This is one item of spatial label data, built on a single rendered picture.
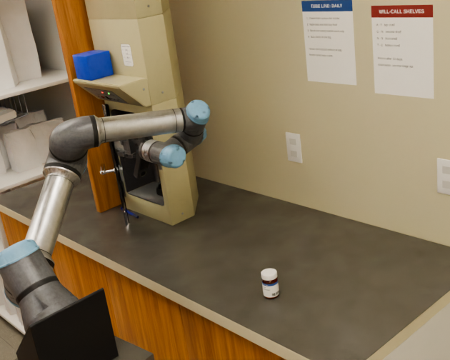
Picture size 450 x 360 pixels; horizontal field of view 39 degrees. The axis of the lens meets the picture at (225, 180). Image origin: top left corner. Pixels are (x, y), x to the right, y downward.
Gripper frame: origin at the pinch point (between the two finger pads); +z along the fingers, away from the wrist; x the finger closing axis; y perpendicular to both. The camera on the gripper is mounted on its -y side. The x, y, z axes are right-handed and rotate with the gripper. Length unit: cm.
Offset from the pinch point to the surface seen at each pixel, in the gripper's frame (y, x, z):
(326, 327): -34, 5, -96
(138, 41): 35.5, -12.2, -6.6
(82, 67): 27.7, -1.4, 16.1
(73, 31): 39.4, -7.8, 29.2
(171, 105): 10.9, -20.8, -7.8
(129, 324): -63, 15, -9
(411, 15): 37, -55, -85
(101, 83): 22.7, -0.8, 4.2
